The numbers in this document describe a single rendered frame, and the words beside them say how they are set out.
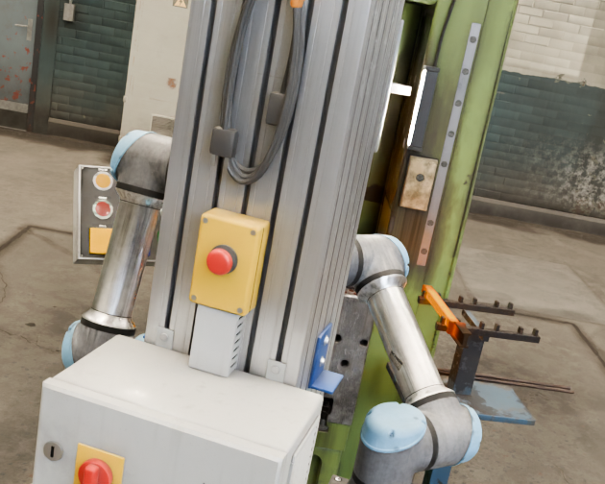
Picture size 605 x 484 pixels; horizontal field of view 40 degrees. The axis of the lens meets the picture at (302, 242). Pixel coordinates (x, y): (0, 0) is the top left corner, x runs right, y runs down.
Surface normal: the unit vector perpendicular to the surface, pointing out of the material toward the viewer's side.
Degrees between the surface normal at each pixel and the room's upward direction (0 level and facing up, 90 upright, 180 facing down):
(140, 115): 90
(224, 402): 0
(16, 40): 90
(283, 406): 0
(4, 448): 0
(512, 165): 90
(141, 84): 90
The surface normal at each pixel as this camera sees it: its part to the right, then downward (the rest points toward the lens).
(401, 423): 0.07, -0.94
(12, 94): -0.03, 0.27
